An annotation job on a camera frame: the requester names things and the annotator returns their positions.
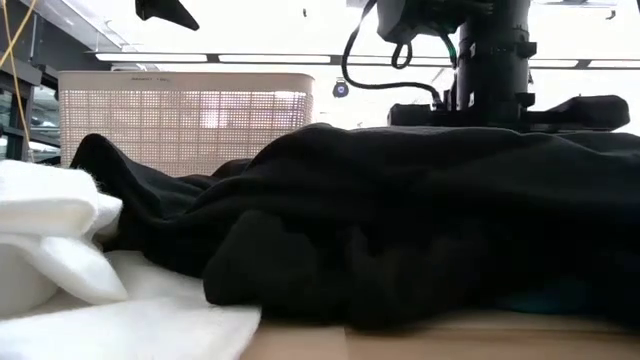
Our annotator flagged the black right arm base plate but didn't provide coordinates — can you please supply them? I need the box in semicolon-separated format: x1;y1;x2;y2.
387;94;631;134

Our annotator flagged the white cloth with spots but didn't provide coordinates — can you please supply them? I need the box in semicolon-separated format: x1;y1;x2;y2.
0;158;262;360

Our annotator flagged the large black garment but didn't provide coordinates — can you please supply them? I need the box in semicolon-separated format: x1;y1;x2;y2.
69;122;640;331

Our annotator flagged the yellow extension cable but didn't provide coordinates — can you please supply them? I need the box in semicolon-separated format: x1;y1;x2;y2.
0;0;39;164

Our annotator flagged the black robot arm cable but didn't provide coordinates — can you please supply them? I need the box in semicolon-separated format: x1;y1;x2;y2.
341;0;459;106

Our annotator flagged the white plastic laundry basket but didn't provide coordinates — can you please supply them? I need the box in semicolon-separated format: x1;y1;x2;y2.
57;71;316;177

